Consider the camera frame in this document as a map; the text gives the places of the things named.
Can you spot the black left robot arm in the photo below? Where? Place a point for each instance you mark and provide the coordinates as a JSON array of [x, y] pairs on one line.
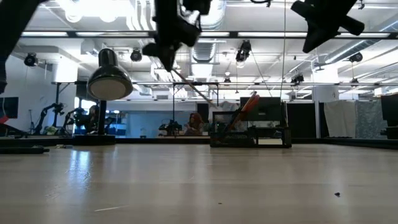
[[12, 25]]

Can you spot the large black background screen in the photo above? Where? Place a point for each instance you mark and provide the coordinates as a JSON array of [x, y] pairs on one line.
[[390, 109]]

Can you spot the black overhead light bar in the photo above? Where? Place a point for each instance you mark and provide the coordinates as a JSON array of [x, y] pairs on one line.
[[233, 34]]

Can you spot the black background robot rig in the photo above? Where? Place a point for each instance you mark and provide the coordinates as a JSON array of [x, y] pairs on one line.
[[170, 127]]

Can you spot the black background monitor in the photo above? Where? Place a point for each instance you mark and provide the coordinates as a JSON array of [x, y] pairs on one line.
[[267, 107]]

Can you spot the red and black clamp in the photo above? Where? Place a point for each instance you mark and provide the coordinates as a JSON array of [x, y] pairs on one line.
[[3, 119]]

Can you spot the white hanging cloth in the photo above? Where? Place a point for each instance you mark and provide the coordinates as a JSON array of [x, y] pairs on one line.
[[340, 118]]

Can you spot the person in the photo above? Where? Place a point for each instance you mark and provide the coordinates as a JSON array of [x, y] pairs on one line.
[[195, 124], [92, 119]]

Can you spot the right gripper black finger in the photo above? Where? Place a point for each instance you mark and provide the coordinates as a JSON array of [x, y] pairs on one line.
[[300, 6], [317, 37]]

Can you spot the black partition panel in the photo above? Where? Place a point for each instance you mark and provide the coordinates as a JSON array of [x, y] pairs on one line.
[[301, 121]]

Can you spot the black background robot arm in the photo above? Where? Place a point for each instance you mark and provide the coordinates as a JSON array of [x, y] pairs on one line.
[[76, 118], [48, 116]]

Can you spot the black mesh desk organizer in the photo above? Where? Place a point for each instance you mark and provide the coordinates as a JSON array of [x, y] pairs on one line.
[[248, 137]]

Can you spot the grey hanging cloth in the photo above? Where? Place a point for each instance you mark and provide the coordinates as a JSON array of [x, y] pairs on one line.
[[371, 119]]

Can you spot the black aluminium table frame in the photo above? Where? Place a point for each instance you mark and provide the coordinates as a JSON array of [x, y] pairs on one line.
[[342, 142]]

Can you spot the black desk lamp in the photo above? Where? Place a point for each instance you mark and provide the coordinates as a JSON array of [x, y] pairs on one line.
[[109, 77]]

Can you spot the black wall monitor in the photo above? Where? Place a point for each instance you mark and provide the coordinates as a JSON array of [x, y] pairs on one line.
[[8, 107]]

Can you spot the yellow wooden pencil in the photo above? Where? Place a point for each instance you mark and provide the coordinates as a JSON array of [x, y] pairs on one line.
[[245, 107], [192, 88]]

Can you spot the black ceiling spotlight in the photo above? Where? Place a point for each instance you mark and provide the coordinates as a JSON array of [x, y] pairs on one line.
[[356, 57], [136, 55], [31, 59], [297, 78], [243, 49]]

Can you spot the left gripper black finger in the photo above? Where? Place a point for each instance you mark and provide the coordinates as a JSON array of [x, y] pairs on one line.
[[154, 49], [169, 56]]

